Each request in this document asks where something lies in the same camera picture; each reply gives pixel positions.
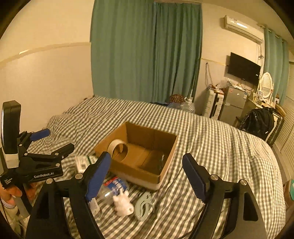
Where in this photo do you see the white oval mirror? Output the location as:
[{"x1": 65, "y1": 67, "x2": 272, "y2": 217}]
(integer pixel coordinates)
[{"x1": 259, "y1": 72, "x2": 274, "y2": 99}]

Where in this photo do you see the tape roll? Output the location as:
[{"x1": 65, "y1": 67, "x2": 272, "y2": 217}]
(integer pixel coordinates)
[{"x1": 107, "y1": 139, "x2": 128, "y2": 162}]

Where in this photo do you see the black wall television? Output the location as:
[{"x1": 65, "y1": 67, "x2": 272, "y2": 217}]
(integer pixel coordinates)
[{"x1": 228, "y1": 52, "x2": 261, "y2": 86}]

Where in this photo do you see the white green medicine box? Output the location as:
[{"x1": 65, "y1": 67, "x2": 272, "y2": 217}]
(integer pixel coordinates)
[{"x1": 75, "y1": 155, "x2": 97, "y2": 173}]

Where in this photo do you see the brown patterned cushion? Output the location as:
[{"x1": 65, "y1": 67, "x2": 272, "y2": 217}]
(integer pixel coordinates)
[{"x1": 169, "y1": 94, "x2": 185, "y2": 104}]

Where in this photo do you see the white air conditioner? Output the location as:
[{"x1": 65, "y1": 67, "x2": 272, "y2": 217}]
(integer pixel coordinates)
[{"x1": 224, "y1": 15, "x2": 264, "y2": 44}]

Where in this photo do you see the black backpack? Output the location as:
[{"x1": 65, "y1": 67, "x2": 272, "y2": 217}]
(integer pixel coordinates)
[{"x1": 239, "y1": 107, "x2": 274, "y2": 141}]

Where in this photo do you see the person's left hand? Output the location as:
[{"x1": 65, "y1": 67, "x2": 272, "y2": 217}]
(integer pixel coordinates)
[{"x1": 1, "y1": 183, "x2": 36, "y2": 206}]

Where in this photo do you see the wooden dressing table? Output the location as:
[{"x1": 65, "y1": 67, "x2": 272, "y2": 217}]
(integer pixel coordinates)
[{"x1": 241, "y1": 93, "x2": 286, "y2": 118}]

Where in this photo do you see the white suitcase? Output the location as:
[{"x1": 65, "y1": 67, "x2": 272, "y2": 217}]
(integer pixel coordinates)
[{"x1": 202, "y1": 89, "x2": 224, "y2": 120}]

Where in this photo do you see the large water bottle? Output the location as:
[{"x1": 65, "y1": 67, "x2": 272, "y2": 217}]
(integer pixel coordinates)
[{"x1": 180, "y1": 97, "x2": 195, "y2": 113}]

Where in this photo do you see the brown cardboard box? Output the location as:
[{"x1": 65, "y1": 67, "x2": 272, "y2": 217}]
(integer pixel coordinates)
[{"x1": 94, "y1": 122, "x2": 177, "y2": 191}]

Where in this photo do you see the checkered bed sheet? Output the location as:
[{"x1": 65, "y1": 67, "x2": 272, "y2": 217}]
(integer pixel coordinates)
[{"x1": 4, "y1": 96, "x2": 287, "y2": 239}]

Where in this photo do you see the white toy figurine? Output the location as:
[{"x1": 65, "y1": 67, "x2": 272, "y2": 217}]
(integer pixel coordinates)
[{"x1": 113, "y1": 189, "x2": 134, "y2": 217}]

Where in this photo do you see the clear plastic bottle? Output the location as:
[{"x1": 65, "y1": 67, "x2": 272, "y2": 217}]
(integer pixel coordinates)
[{"x1": 98, "y1": 176, "x2": 129, "y2": 202}]

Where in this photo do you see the grey mini fridge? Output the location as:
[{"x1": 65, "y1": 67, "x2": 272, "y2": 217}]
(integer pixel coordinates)
[{"x1": 218, "y1": 86, "x2": 247, "y2": 125}]

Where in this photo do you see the green side curtain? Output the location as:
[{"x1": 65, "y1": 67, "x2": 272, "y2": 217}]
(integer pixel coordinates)
[{"x1": 264, "y1": 27, "x2": 289, "y2": 105}]

